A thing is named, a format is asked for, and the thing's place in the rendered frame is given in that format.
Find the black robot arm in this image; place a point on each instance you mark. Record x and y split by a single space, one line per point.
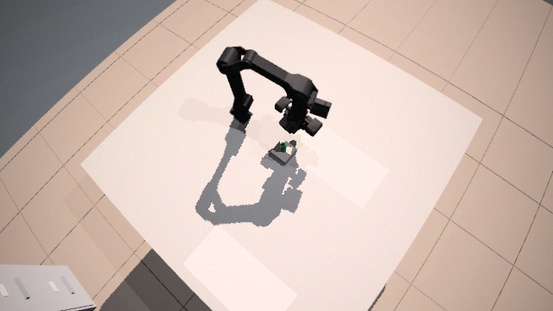
298 87

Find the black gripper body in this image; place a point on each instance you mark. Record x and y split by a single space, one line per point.
312 125

